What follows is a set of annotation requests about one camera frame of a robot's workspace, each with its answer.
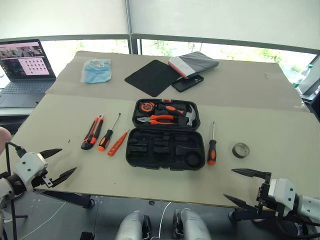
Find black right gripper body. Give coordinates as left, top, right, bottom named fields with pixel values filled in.
left=254, top=171, right=288, bottom=218

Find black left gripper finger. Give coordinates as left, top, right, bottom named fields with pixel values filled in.
left=51, top=167, right=78, bottom=188
left=39, top=148, right=63, bottom=159

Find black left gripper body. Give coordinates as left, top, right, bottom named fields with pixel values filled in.
left=32, top=167, right=55, bottom=189

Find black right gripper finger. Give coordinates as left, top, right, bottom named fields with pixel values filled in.
left=222, top=193, right=259, bottom=212
left=231, top=167, right=267, bottom=180

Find grey tape roll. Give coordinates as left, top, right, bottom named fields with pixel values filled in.
left=231, top=142, right=251, bottom=159

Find black orange screwdriver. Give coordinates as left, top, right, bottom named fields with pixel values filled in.
left=207, top=121, right=218, bottom=166
left=97, top=112, right=123, bottom=152

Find orange black utility knife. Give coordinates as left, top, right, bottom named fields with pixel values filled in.
left=80, top=113, right=105, bottom=151

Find orange voltage tester pen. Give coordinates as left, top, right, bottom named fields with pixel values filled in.
left=107, top=129, right=130, bottom=158

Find black tool case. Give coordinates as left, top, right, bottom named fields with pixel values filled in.
left=125, top=98, right=207, bottom=172

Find black table foot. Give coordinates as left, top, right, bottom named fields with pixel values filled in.
left=41, top=190, right=96, bottom=210
left=228, top=209, right=276, bottom=222

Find pale pink rounded object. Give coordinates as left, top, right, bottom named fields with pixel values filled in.
left=0, top=126, right=13, bottom=157

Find silver black right robot leg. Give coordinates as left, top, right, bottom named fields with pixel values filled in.
left=172, top=208, right=212, bottom=240

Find silver black robot leg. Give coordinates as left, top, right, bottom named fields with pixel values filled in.
left=172, top=208, right=212, bottom=240
left=115, top=210, right=152, bottom=240

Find white side desk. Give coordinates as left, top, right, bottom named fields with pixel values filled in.
left=0, top=106, right=39, bottom=136

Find dark grey laptop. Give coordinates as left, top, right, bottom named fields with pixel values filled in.
left=0, top=38, right=57, bottom=109

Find claw hammer orange grip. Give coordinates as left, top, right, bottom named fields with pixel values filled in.
left=156, top=102, right=199, bottom=127

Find silver black left robot leg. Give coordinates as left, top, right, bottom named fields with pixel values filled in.
left=115, top=210, right=152, bottom=240

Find blue face mask pack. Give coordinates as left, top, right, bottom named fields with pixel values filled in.
left=80, top=58, right=113, bottom=85

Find orange black tape measure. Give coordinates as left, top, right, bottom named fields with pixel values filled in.
left=140, top=100, right=157, bottom=114

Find black smartphone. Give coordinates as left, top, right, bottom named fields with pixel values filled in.
left=171, top=74, right=205, bottom=94

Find clear plastic bottle green label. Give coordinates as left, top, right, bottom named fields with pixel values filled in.
left=295, top=63, right=315, bottom=89

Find grey folded pouch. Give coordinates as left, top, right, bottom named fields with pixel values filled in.
left=167, top=51, right=221, bottom=80

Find black mouse pad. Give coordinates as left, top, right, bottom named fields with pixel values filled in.
left=124, top=59, right=182, bottom=98

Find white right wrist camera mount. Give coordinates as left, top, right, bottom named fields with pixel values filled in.
left=267, top=178, right=298, bottom=211

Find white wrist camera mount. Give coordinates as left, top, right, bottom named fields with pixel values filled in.
left=267, top=178, right=298, bottom=211
left=12, top=151, right=49, bottom=193

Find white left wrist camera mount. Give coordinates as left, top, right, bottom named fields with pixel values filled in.
left=12, top=151, right=49, bottom=193

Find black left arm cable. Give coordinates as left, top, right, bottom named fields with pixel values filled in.
left=4, top=141, right=28, bottom=240

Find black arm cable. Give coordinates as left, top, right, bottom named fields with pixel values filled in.
left=4, top=141, right=28, bottom=240
left=252, top=214, right=320, bottom=226

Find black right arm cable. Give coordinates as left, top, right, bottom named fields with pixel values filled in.
left=252, top=214, right=320, bottom=226

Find white thin floor cable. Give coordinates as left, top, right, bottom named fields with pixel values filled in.
left=158, top=201, right=174, bottom=240

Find orange handled pliers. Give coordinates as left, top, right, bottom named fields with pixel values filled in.
left=136, top=114, right=175, bottom=125

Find dark window frame rail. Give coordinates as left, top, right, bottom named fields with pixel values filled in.
left=0, top=33, right=320, bottom=55

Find grey window post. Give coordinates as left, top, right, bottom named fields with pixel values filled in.
left=124, top=0, right=134, bottom=55

